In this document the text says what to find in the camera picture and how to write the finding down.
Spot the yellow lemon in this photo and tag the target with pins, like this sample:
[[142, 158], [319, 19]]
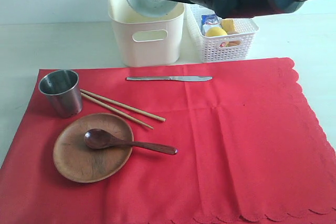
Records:
[[215, 31]]

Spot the small milk carton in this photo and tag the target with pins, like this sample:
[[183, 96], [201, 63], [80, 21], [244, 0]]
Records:
[[209, 21]]

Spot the cream plastic storage bin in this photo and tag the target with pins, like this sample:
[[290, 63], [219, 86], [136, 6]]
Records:
[[145, 41]]

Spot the stainless steel cup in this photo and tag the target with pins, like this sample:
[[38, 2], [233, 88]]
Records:
[[61, 88]]

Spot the wooden chopstick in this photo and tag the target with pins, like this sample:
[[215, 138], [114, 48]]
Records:
[[118, 112], [101, 98]]

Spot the silver table knife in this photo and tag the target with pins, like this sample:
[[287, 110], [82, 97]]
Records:
[[172, 78]]

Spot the yellow cheese wedge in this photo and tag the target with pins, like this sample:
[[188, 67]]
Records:
[[227, 25]]

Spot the red table cloth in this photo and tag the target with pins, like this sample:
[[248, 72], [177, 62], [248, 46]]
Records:
[[250, 150]]

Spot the brown wooden plate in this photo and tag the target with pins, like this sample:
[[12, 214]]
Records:
[[79, 163]]

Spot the brown egg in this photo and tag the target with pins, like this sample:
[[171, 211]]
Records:
[[233, 43]]

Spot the white perforated plastic basket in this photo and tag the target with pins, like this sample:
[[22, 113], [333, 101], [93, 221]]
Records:
[[216, 49]]

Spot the dark wooden spoon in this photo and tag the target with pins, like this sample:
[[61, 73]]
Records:
[[99, 139]]

